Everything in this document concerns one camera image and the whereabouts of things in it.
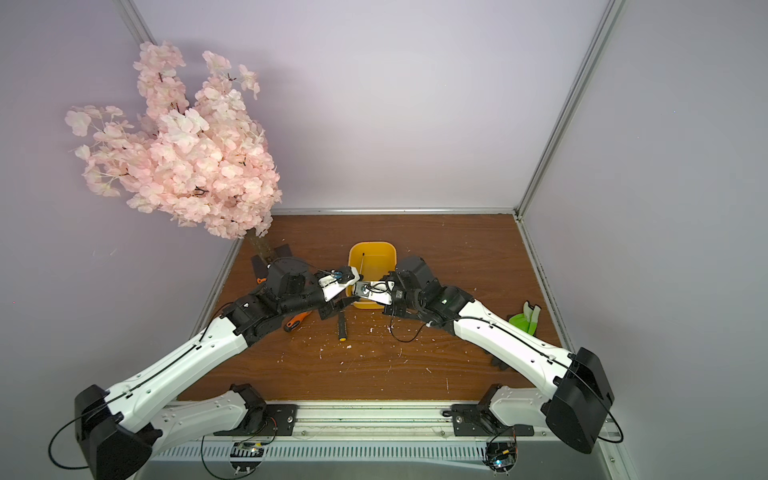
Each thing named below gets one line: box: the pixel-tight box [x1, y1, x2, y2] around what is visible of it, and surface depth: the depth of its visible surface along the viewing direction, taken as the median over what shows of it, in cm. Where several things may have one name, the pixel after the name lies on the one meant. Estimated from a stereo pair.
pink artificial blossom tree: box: [65, 42, 282, 240], surface depth 61 cm
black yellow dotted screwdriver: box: [338, 310, 348, 342], surface depth 89 cm
